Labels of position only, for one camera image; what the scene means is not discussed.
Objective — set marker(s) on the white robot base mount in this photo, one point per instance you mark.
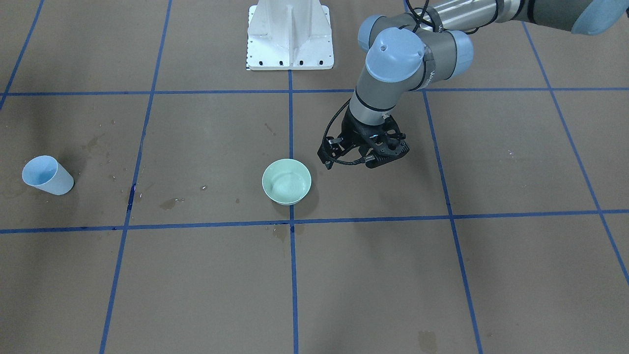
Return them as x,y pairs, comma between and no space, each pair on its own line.
289,35

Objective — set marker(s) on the brown paper table cover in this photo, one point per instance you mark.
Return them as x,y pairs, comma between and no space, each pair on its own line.
503,231

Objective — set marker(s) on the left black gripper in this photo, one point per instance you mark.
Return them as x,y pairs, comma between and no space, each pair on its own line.
352,132

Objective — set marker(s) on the light blue plastic cup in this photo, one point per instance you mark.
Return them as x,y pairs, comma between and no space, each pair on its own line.
45,173

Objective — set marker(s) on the light green bowl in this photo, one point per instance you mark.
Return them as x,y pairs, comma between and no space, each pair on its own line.
286,181

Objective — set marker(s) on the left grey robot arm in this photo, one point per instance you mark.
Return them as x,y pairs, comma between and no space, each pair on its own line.
428,44

